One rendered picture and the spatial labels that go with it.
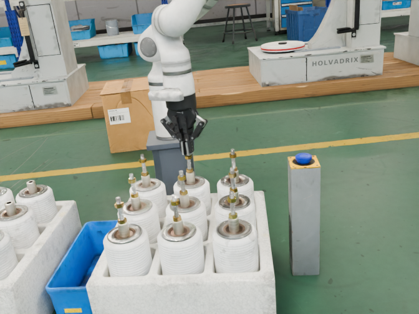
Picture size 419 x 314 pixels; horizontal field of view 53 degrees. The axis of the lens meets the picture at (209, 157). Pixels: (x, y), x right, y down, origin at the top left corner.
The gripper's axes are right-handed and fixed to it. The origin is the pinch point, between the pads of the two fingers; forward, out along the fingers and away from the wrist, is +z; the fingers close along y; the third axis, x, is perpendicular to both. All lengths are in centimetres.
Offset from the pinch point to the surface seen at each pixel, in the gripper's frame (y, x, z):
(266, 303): -28.6, 21.6, 23.4
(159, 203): 6.5, 6.6, 13.9
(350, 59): -3, -202, 16
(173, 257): -10.6, 26.4, 13.3
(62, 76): 161, -110, 8
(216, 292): -19.5, 25.7, 20.1
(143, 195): 9.1, 9.1, 10.6
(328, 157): -16, -84, 36
